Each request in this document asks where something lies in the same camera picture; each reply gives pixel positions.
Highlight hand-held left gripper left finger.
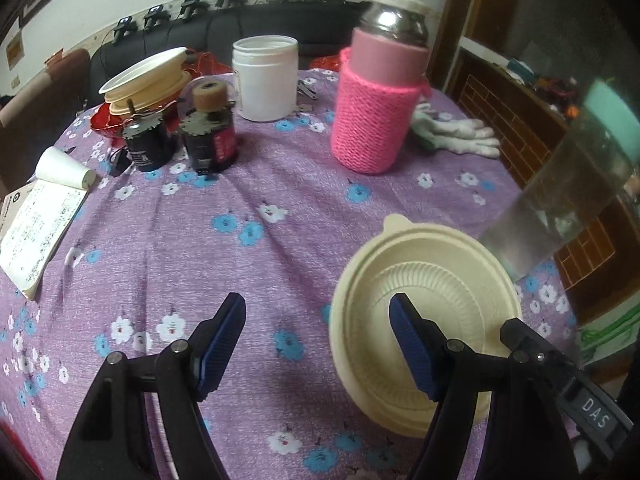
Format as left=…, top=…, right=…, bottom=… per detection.
left=56, top=291, right=247, bottom=480

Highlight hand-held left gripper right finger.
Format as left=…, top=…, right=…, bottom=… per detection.
left=389, top=293, right=576, bottom=480

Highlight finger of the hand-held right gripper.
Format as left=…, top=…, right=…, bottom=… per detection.
left=500, top=317, right=587, bottom=392

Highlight cream plastic lid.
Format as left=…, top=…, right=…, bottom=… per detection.
left=329, top=213, right=523, bottom=438

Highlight purple floral tablecloth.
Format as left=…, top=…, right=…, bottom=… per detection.
left=0, top=66, right=587, bottom=480

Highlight clear bottle with mint lid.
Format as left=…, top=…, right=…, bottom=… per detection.
left=477, top=77, right=640, bottom=282

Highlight black motor with cork wheel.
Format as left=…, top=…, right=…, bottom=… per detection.
left=177, top=77, right=239, bottom=179

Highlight white work gloves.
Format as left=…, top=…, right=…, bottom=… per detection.
left=410, top=102, right=502, bottom=159

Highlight black cylindrical motor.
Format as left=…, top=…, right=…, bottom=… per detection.
left=122, top=102, right=177, bottom=174

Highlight brick-pattern wooden cabinet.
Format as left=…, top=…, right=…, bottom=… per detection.
left=442, top=45, right=640, bottom=341

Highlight open paper notebook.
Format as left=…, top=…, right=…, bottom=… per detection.
left=0, top=146, right=97, bottom=302

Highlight bottle in pink knit sleeve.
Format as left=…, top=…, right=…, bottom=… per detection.
left=330, top=0, right=432, bottom=176

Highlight red plate under bowl stack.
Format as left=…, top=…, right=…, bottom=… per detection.
left=90, top=101, right=177, bottom=139

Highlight white plastic jar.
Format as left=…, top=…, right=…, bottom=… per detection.
left=231, top=35, right=300, bottom=122

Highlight white bowl with beige rim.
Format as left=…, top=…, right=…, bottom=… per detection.
left=98, top=46, right=189, bottom=97

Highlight brown armchair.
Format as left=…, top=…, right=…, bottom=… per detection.
left=0, top=48, right=93, bottom=196

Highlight black leather sofa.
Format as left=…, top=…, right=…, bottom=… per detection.
left=90, top=0, right=373, bottom=96

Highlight orange wall notice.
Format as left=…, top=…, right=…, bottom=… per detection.
left=6, top=32, right=26, bottom=67

